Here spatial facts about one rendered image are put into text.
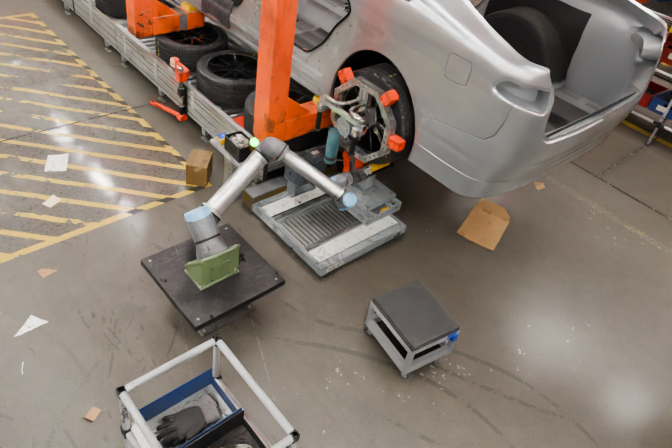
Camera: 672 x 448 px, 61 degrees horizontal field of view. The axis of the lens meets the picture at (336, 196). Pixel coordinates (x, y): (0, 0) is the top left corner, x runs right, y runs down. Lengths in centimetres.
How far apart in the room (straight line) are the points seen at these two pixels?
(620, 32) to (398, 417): 312
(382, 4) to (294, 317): 198
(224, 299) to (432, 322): 117
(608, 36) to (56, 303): 416
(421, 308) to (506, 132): 110
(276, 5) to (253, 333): 194
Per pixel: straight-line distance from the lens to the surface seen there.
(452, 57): 336
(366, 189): 429
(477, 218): 472
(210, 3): 530
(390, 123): 367
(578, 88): 499
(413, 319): 332
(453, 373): 361
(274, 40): 368
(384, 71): 382
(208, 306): 327
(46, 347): 360
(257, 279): 341
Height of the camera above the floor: 279
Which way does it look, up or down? 38 degrees down
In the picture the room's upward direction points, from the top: 11 degrees clockwise
